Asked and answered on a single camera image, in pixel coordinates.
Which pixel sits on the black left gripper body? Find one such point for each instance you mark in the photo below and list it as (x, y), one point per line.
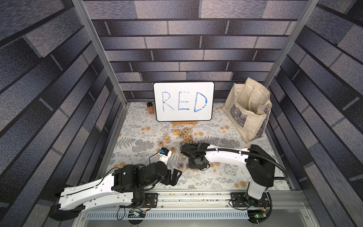
(166, 179)

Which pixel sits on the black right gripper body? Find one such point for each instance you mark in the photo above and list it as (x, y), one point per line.
(197, 158)

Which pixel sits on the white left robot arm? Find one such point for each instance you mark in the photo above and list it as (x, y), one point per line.
(124, 187)

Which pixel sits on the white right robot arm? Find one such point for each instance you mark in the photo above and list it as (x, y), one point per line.
(260, 165)

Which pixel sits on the wooden block brown G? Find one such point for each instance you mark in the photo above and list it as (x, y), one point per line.
(185, 137)

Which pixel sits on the wooden block brown C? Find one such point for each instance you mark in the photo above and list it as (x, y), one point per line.
(173, 150)

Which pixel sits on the wooden whiteboard stand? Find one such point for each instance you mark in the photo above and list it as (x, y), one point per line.
(193, 123)

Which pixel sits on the whiteboard with RED writing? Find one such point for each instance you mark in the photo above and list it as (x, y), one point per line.
(183, 101)

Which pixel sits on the small brown spice jar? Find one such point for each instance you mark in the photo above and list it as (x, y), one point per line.
(150, 107)

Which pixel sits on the beige canvas tote bag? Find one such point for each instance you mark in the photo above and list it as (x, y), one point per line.
(248, 107)

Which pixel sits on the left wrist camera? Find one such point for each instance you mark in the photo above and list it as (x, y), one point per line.
(164, 155)

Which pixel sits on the aluminium rail base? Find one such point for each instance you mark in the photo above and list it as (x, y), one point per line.
(197, 208)

